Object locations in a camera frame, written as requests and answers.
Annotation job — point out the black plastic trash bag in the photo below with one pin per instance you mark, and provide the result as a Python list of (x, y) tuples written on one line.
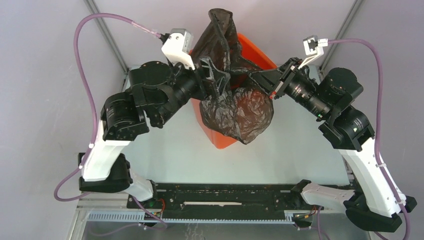
[(221, 20)]

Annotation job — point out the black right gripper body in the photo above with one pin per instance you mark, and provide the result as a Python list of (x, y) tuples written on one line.
[(285, 75)]

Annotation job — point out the aluminium frame post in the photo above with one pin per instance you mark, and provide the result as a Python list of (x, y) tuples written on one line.
[(107, 35), (343, 30)]

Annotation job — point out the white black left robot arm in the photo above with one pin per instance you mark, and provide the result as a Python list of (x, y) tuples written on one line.
[(157, 91)]

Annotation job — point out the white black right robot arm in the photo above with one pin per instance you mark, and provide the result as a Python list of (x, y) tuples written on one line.
[(372, 206)]

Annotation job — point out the aluminium frame post left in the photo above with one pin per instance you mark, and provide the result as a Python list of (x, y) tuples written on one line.
[(107, 35)]

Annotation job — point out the aluminium frame post right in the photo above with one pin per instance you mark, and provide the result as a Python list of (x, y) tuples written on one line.
[(343, 30)]

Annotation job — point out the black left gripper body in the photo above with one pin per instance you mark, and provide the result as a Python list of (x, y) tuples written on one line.
[(209, 86)]

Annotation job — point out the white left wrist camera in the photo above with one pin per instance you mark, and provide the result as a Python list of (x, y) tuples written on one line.
[(177, 46)]

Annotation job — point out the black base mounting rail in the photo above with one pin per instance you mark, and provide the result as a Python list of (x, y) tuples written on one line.
[(202, 202)]

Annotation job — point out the orange plastic trash bin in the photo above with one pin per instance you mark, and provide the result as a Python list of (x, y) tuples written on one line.
[(243, 112)]

